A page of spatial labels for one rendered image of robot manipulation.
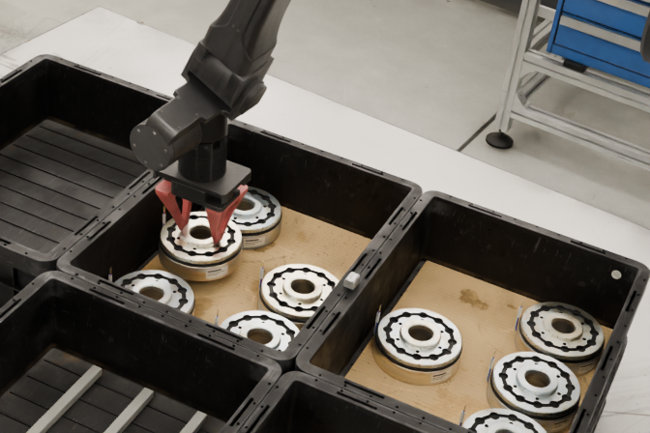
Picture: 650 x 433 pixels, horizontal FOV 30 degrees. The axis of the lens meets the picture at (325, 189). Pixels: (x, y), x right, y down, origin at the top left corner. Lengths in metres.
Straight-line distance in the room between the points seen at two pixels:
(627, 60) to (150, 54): 1.47
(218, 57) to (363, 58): 2.56
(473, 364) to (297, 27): 2.64
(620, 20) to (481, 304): 1.81
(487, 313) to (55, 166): 0.63
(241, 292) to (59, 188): 0.32
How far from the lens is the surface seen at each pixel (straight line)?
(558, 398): 1.41
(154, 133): 1.33
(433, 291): 1.56
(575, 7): 3.31
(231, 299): 1.50
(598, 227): 2.00
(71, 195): 1.67
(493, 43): 4.10
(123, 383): 1.39
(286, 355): 1.28
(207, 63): 1.34
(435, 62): 3.91
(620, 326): 1.42
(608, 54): 3.32
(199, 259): 1.48
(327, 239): 1.62
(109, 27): 2.38
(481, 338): 1.51
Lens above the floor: 1.79
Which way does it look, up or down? 34 degrees down
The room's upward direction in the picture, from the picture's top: 8 degrees clockwise
